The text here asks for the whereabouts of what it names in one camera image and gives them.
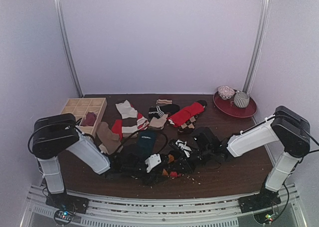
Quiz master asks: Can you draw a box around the beige brown striped sock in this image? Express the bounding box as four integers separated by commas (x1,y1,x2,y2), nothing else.
115,100,138,137

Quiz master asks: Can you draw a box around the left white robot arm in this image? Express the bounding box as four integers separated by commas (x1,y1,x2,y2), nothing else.
27,113,167,209

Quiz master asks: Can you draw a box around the black white striped sock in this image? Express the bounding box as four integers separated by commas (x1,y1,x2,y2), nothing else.
148,104,180,119

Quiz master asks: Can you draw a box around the right aluminium corner post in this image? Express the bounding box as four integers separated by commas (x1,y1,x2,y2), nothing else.
243,0,271,94

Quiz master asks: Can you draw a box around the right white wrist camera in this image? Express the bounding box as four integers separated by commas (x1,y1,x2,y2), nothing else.
175,140,192,158

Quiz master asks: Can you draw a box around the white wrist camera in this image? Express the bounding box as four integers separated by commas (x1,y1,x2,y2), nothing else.
175,140,192,158
145,154,161,173

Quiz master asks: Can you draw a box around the argyle black red orange sock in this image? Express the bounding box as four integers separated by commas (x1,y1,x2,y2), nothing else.
154,150,195,178

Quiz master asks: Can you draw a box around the red round tray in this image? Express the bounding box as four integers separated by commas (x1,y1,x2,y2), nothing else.
213,92,257,118

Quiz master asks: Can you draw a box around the left aluminium corner post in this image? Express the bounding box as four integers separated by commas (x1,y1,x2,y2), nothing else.
54,0,83,98

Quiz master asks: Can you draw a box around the tan brown sock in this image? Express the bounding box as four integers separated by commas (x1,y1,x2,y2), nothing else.
96,122,121,155

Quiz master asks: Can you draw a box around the white patterned bowl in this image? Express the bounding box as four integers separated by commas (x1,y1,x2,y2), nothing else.
217,85,235,100

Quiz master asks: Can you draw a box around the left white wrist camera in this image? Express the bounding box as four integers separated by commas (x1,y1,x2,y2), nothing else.
145,154,161,173

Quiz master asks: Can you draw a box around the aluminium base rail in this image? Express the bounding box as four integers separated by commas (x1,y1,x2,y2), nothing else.
21,183,307,227

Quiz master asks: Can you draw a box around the dark teal sock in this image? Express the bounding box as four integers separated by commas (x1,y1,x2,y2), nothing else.
136,130,157,160

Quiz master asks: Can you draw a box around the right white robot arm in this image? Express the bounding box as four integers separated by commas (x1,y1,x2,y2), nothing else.
169,106,311,208

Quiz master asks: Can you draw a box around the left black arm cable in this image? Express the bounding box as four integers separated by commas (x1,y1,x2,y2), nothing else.
27,129,169,160

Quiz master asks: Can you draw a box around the wooden compartment box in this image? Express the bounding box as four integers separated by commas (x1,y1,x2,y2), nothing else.
61,98,107,137

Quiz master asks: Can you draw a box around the aluminium corner post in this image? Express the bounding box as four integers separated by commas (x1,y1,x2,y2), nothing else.
54,0,83,98
243,0,271,94

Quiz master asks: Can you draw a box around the striped grey cup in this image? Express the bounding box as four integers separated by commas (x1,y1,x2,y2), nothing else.
234,91,250,109

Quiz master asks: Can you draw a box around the light beige sock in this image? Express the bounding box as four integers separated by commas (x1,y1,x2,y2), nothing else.
99,144,109,155

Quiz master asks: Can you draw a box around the red white brown striped sock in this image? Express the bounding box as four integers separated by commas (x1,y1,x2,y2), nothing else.
111,112,149,140

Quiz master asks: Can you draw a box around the argyle brown sock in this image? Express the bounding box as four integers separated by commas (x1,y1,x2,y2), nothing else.
177,115,198,135

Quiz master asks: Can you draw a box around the maroon sock in box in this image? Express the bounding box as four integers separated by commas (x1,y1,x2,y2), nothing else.
81,112,97,126

